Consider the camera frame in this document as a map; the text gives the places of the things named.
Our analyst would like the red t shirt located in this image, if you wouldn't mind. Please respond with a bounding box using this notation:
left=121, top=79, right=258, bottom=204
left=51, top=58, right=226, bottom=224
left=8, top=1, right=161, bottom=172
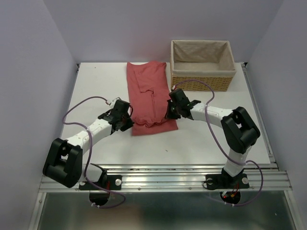
left=126, top=61, right=178, bottom=136

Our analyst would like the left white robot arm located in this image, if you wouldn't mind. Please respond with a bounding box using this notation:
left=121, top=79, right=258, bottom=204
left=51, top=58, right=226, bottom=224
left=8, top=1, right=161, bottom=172
left=43, top=98, right=134, bottom=189

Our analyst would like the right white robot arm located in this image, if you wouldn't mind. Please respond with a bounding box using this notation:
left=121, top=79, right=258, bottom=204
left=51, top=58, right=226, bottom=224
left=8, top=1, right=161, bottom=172
left=165, top=89, right=260, bottom=190

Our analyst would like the wicker basket with liner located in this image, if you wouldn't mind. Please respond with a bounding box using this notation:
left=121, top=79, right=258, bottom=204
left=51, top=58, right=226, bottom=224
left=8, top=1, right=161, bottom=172
left=170, top=40, right=236, bottom=92

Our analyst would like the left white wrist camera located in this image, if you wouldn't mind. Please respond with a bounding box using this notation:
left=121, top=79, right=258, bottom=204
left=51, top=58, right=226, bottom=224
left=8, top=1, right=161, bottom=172
left=106, top=97, right=121, bottom=107

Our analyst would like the aluminium mounting rail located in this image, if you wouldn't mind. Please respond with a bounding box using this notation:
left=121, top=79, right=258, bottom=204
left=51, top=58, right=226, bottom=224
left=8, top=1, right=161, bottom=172
left=39, top=163, right=292, bottom=193

